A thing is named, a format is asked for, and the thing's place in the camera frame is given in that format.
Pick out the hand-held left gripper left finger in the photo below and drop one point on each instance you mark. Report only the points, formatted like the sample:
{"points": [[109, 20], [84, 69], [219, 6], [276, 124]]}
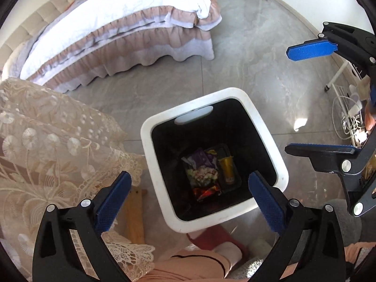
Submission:
{"points": [[113, 204]]}

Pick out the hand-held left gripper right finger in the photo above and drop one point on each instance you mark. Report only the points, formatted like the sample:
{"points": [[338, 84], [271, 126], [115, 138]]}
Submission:
{"points": [[267, 204]]}

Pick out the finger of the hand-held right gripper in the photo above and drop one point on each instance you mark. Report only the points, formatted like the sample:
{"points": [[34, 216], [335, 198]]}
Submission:
{"points": [[320, 152], [311, 50]]}

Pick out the white square trash bin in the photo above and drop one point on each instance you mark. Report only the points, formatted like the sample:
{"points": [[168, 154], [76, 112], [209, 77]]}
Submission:
{"points": [[261, 132]]}

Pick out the wooden table leg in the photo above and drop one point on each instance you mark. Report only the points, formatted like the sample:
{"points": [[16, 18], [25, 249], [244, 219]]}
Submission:
{"points": [[135, 214]]}

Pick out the yellow bottle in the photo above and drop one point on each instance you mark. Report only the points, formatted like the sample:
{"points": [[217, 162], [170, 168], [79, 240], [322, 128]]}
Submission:
{"points": [[226, 167]]}

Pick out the white sock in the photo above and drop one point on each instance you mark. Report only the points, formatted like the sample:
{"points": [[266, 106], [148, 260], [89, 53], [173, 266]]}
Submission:
{"points": [[229, 251]]}

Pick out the orange red snack wrapper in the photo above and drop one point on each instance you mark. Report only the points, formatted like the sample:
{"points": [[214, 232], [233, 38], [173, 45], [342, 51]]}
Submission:
{"points": [[205, 192]]}

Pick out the red slipper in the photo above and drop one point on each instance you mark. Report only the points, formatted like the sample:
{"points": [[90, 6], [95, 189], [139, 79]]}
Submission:
{"points": [[205, 238]]}

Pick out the white pink snack wrapper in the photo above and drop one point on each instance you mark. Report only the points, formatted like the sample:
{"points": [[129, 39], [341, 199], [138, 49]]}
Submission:
{"points": [[202, 174]]}

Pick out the purple snack wrapper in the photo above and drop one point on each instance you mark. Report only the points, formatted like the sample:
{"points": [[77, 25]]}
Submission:
{"points": [[202, 157]]}

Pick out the black bin liner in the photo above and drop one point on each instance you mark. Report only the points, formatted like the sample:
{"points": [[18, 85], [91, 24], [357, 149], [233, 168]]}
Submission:
{"points": [[235, 129]]}

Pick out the cream lace tablecloth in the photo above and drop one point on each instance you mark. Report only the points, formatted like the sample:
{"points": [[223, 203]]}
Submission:
{"points": [[53, 141]]}

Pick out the person's pink trouser leg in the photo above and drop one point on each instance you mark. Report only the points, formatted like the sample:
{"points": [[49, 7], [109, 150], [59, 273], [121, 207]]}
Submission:
{"points": [[194, 267]]}

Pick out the pink ruffled bed skirt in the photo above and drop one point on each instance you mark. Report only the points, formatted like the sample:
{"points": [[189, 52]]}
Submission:
{"points": [[164, 41]]}

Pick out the bed with pink skirt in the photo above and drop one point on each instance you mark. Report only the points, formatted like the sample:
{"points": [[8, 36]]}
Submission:
{"points": [[117, 8]]}

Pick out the beige padded headboard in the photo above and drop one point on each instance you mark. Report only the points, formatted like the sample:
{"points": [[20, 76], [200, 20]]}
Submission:
{"points": [[29, 26]]}

